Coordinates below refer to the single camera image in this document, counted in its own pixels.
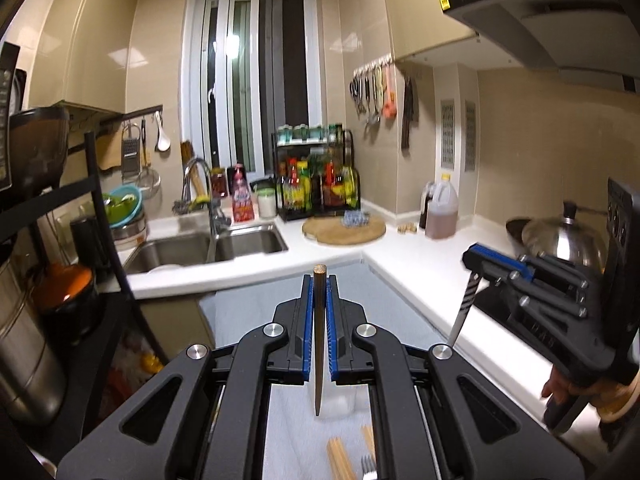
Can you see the orange lidded black pot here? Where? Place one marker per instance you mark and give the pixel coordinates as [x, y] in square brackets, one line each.
[63, 298]

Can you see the oil jug with yellow cap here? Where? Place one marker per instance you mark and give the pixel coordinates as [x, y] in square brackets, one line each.
[442, 209]

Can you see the white striped handle knife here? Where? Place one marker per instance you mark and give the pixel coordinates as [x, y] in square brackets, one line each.
[466, 305]

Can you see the steel double sink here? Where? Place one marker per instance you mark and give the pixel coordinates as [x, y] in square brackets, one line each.
[198, 248]

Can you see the metal box grater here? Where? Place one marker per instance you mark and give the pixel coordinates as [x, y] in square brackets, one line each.
[130, 161]

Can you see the hanging utensil set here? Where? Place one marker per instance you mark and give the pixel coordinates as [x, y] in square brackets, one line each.
[373, 93]

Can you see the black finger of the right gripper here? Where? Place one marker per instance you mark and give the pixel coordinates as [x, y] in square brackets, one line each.
[488, 271]

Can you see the chrome kitchen faucet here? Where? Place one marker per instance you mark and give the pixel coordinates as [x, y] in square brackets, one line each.
[218, 222]

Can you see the clear plastic utensil holder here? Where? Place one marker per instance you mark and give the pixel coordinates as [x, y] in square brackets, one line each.
[337, 401]

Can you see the hanging cleaver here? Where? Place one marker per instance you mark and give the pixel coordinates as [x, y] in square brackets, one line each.
[410, 114]

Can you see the blue dish cloth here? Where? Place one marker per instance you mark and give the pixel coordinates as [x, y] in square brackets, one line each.
[355, 218]

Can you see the white hanging ladle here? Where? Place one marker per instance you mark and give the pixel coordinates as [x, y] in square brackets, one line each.
[162, 144]

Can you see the person's right hand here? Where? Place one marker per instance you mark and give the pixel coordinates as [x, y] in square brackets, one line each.
[611, 399]

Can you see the wooden chopstick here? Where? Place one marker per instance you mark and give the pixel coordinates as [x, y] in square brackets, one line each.
[368, 437]
[319, 304]
[331, 460]
[343, 465]

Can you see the black gas stove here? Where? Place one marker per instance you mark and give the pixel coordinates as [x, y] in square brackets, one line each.
[499, 302]

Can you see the white jar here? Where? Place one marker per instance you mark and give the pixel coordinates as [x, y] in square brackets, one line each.
[267, 203]

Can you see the green and blue colander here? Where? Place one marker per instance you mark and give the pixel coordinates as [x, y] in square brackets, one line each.
[122, 204]

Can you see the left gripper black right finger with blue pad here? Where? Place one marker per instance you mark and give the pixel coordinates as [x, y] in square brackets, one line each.
[434, 415]

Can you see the black spice rack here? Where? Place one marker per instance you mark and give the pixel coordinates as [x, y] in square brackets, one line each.
[314, 171]

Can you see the window with white frame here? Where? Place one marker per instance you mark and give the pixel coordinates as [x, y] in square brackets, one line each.
[248, 67]

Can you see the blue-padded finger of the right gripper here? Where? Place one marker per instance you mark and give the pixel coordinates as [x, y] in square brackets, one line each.
[507, 263]

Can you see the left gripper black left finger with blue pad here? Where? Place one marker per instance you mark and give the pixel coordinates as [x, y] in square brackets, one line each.
[204, 416]

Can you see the round wooden cutting board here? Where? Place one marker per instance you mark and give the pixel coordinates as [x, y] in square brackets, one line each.
[332, 232]

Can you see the large steel stock pot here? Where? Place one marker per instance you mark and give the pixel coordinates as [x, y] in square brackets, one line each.
[32, 384]

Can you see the range hood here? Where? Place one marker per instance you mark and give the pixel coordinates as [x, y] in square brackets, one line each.
[589, 42]

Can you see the white handled fork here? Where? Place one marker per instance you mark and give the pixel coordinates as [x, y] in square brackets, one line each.
[368, 467]

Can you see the red dish soap bottle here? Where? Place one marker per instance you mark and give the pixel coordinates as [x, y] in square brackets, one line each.
[242, 204]

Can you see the steel wok with lid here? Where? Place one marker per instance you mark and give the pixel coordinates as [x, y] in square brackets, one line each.
[562, 237]

